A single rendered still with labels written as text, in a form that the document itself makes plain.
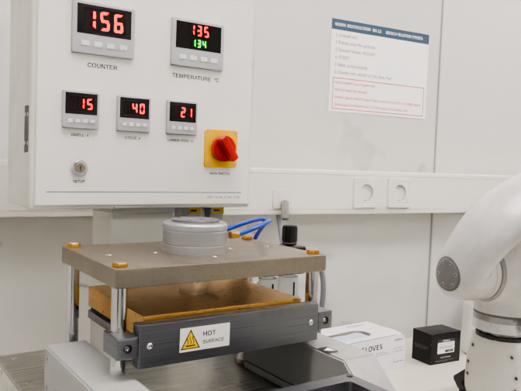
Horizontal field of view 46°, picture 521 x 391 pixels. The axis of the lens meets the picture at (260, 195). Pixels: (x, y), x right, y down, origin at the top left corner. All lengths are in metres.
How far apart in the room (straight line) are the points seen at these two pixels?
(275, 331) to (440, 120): 1.05
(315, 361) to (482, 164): 1.11
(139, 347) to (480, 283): 0.45
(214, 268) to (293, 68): 0.80
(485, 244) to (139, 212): 0.47
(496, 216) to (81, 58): 0.57
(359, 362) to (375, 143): 0.86
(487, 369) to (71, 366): 0.58
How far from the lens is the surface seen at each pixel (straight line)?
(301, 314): 0.74
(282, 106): 1.38
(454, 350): 1.48
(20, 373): 0.91
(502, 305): 0.93
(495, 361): 0.96
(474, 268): 0.85
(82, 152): 0.84
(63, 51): 0.84
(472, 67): 1.76
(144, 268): 0.64
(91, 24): 0.85
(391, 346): 1.36
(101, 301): 0.77
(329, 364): 0.75
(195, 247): 0.73
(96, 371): 0.68
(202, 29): 0.92
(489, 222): 0.84
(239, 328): 0.69
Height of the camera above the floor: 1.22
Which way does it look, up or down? 3 degrees down
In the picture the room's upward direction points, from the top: 2 degrees clockwise
